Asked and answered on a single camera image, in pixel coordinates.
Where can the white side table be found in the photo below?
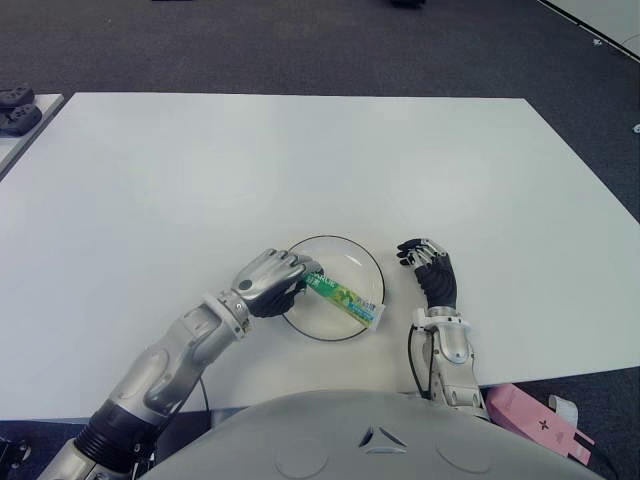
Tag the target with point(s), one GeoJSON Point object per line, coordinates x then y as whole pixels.
{"type": "Point", "coordinates": [22, 142]}

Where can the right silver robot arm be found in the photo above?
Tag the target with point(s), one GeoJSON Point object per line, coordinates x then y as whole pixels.
{"type": "Point", "coordinates": [455, 347]}

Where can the white tape strip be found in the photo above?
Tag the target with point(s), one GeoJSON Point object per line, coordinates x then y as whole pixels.
{"type": "Point", "coordinates": [565, 409]}

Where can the black game controller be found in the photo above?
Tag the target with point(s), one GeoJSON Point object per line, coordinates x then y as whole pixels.
{"type": "Point", "coordinates": [15, 96]}
{"type": "Point", "coordinates": [20, 119]}

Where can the grey robot torso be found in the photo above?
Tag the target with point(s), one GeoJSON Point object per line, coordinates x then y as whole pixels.
{"type": "Point", "coordinates": [350, 440]}

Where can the white desk with black edge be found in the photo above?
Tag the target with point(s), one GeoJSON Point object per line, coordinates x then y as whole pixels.
{"type": "Point", "coordinates": [600, 20]}

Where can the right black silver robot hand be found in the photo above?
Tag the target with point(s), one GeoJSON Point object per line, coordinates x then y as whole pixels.
{"type": "Point", "coordinates": [440, 280]}

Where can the black metal bracket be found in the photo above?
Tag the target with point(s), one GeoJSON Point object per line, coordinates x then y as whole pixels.
{"type": "Point", "coordinates": [11, 452]}

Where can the white plate with black rim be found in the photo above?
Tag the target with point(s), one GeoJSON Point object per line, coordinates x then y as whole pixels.
{"type": "Point", "coordinates": [350, 260]}

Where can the green snack packet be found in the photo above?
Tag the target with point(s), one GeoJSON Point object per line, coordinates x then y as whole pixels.
{"type": "Point", "coordinates": [345, 297]}

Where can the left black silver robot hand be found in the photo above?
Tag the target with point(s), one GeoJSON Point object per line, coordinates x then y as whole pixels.
{"type": "Point", "coordinates": [265, 280]}

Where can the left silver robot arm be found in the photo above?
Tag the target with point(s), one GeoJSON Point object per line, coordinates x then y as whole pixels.
{"type": "Point", "coordinates": [160, 365]}

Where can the pink cardboard box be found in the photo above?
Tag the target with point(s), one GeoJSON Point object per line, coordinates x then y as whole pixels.
{"type": "Point", "coordinates": [530, 420]}

